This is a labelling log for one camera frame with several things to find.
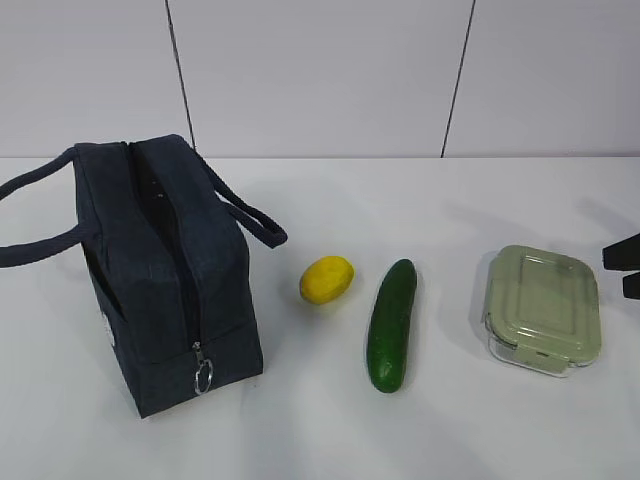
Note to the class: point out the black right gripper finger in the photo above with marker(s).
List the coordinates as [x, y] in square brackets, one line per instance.
[623, 255]
[631, 286]

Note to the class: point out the green lidded glass container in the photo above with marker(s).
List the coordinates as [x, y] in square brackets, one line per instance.
[541, 311]

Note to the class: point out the green cucumber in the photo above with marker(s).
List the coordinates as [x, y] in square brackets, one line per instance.
[389, 329]

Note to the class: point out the yellow lemon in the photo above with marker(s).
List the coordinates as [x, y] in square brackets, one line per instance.
[326, 279]

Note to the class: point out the navy blue lunch bag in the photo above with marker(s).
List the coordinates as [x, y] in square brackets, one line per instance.
[165, 242]

